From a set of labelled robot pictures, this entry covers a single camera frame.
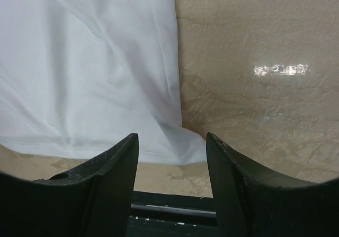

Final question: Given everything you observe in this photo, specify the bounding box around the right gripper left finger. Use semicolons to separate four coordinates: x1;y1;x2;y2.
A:
1;134;139;236

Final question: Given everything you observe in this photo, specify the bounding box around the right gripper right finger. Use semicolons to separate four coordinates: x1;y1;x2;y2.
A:
206;133;338;236

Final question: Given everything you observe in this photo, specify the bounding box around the white shirt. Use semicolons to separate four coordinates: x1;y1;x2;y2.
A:
1;0;206;165

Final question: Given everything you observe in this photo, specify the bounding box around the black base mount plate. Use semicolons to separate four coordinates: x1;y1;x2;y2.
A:
126;191;220;237

